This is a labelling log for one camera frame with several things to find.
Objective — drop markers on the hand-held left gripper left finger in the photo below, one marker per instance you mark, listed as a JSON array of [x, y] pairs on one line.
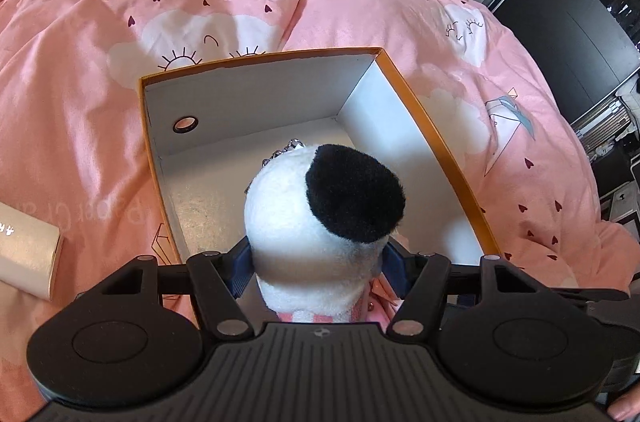
[[239, 269]]

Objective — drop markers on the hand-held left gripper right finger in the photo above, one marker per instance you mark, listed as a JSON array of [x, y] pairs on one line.
[[398, 269]]

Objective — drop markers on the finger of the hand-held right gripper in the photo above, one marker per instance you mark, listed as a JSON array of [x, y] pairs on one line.
[[597, 294]]

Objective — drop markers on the white and black plush dog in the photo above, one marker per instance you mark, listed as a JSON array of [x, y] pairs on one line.
[[300, 227]]

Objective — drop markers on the orange cardboard box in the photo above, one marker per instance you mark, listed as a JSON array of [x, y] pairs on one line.
[[260, 92]]

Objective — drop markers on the person's right hand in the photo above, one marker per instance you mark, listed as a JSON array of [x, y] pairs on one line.
[[625, 408]]

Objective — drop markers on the stacked storage crates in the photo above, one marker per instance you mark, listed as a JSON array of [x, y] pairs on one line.
[[610, 127]]

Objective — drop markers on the beige rectangular box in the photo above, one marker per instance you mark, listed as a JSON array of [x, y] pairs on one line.
[[25, 252]]

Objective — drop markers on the pink printed blanket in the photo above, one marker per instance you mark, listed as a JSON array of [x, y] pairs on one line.
[[100, 77]]

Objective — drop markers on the black wardrobe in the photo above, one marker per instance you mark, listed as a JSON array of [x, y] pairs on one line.
[[565, 12]]

